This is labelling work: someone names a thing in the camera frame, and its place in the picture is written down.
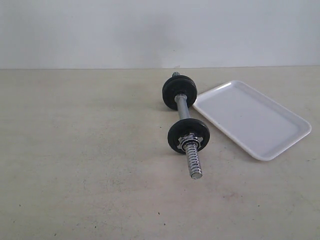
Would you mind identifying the black weight plate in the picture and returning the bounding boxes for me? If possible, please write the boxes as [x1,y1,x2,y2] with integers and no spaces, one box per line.
[163,75,196,87]
[167,118,211,154]

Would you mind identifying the black weight plate end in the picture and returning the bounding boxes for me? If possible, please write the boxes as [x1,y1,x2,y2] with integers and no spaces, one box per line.
[162,81,198,111]

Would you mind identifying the chrome dumbbell bar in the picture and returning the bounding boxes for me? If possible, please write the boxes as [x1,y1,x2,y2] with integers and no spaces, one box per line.
[171,71,203,180]

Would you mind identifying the chrome star collar nut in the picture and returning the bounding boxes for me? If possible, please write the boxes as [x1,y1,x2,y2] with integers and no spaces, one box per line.
[177,133,203,151]

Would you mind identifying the white rectangular plastic tray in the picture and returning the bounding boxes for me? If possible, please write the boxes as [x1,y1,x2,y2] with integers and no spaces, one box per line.
[193,80,312,162]

